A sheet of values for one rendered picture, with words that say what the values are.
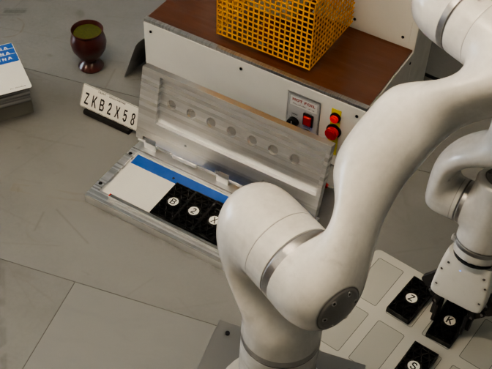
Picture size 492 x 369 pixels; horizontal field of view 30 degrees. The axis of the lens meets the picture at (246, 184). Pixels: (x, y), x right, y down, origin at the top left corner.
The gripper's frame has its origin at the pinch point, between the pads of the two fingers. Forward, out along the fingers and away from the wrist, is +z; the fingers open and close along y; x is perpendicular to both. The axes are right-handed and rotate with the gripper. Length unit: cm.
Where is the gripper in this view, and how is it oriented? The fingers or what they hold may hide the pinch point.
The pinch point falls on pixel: (451, 315)
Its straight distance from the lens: 175.0
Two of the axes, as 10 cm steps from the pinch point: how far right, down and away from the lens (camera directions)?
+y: 8.3, 4.2, -3.6
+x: 5.3, -4.4, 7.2
